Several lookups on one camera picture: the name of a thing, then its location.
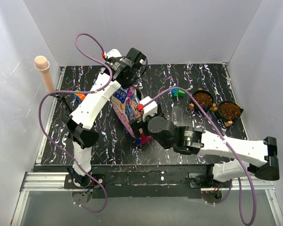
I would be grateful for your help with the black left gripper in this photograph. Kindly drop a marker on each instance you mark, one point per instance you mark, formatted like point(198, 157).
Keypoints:
point(126, 86)

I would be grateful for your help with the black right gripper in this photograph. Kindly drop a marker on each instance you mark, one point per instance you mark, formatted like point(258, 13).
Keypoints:
point(135, 126)

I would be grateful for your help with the pink pet food bag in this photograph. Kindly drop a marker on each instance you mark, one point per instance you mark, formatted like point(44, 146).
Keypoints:
point(125, 103)

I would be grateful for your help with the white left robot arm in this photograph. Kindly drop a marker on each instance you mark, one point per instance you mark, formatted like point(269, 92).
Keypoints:
point(118, 72)

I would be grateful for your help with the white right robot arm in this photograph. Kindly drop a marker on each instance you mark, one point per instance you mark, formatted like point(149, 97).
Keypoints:
point(258, 158)

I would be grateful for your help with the blue green toy blocks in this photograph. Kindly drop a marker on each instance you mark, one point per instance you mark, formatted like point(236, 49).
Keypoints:
point(177, 93)

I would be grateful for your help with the black bowl with logo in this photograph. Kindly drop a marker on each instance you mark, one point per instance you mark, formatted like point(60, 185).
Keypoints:
point(204, 99)

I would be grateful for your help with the colourful cube toy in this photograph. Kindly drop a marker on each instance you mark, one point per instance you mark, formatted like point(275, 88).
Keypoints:
point(79, 97)

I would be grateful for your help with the pink microphone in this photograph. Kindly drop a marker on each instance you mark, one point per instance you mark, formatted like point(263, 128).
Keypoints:
point(43, 66)

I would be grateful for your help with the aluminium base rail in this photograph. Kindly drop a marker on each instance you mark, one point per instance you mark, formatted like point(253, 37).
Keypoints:
point(121, 182)

